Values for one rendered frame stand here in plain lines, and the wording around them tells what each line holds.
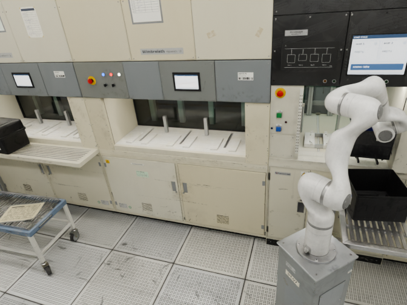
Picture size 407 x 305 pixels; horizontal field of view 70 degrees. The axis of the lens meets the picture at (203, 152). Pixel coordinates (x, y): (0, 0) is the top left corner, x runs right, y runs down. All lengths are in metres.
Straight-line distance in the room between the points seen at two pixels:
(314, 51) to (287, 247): 1.11
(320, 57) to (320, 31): 0.14
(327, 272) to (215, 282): 1.09
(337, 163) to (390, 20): 0.87
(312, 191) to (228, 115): 1.37
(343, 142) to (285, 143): 0.82
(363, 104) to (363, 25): 0.68
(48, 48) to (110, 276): 1.87
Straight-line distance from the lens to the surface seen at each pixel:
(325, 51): 1.88
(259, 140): 2.10
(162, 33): 2.08
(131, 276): 2.61
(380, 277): 2.69
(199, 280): 2.47
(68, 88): 2.65
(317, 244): 1.56
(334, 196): 1.35
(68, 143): 2.97
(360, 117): 1.30
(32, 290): 2.89
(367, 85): 1.41
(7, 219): 2.91
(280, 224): 2.52
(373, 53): 1.91
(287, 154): 2.13
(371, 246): 1.76
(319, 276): 1.56
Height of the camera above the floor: 1.95
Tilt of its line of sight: 29 degrees down
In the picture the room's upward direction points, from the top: 5 degrees counter-clockwise
